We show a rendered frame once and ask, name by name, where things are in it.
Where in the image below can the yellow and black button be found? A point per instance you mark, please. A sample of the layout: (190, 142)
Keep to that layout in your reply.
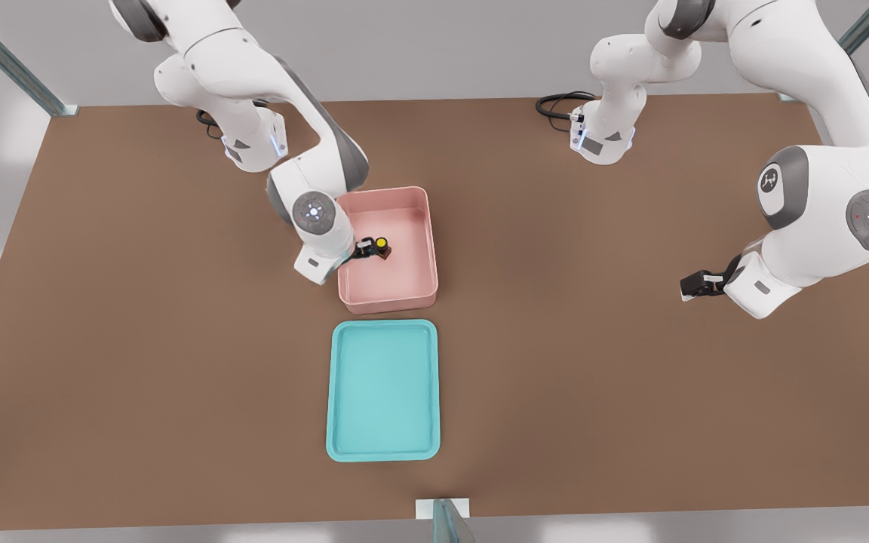
(382, 248)

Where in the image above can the pink plastic box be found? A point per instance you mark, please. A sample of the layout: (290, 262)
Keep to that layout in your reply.
(389, 253)

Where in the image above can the pale blue-green tray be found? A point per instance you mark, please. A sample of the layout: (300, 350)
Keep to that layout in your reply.
(383, 390)

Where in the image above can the silver frame post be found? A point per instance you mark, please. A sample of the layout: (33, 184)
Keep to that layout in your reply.
(12, 64)
(868, 26)
(446, 520)

